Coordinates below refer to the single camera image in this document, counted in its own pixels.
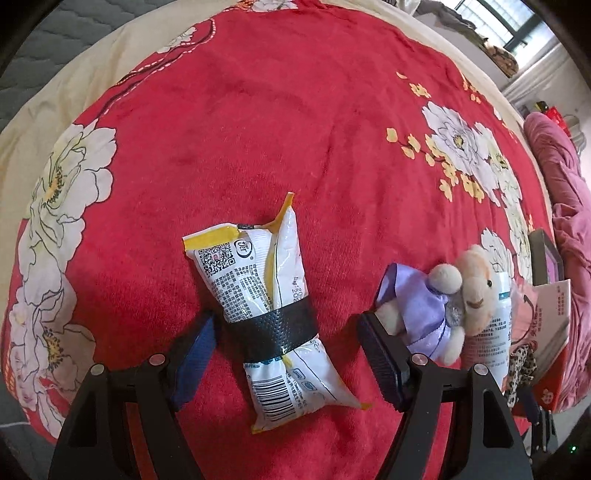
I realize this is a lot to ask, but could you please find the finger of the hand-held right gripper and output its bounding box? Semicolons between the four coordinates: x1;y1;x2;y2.
519;384;544;426

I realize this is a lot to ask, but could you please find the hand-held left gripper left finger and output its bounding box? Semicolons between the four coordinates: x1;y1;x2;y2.
48;314;218;480

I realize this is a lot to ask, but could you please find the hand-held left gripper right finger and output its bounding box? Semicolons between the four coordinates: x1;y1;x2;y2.
358;311;529;480

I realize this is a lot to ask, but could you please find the white yellow snack packet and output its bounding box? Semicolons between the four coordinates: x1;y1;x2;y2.
181;191;372;435

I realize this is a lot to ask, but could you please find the red cardboard box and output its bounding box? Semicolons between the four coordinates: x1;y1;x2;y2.
508;277;573;414

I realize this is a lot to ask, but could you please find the plush bear with leopard cloth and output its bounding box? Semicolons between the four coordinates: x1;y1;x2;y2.
505;344;539;408

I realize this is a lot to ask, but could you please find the pink hair accessory pack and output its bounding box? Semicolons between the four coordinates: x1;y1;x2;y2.
508;281;541;356

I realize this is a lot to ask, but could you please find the white plastic bottle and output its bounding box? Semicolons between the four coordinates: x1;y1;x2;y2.
475;271;514;370

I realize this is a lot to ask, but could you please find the pink quilt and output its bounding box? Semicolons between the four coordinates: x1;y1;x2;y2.
524;112;591;414

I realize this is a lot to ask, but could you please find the red floral blanket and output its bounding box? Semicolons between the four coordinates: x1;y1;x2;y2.
0;0;561;480

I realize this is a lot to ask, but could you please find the red bag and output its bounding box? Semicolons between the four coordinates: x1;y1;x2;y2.
536;104;571;125

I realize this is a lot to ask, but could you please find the patterned cloth pile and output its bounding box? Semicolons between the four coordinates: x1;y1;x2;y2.
480;39;520;79

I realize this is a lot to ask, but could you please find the white curtain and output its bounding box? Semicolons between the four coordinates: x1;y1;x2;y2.
503;41;578;107

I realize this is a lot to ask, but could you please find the grey quilted mattress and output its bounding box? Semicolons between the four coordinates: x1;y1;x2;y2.
0;0;121;480

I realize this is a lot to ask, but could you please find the window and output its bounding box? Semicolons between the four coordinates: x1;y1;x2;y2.
455;0;541;51

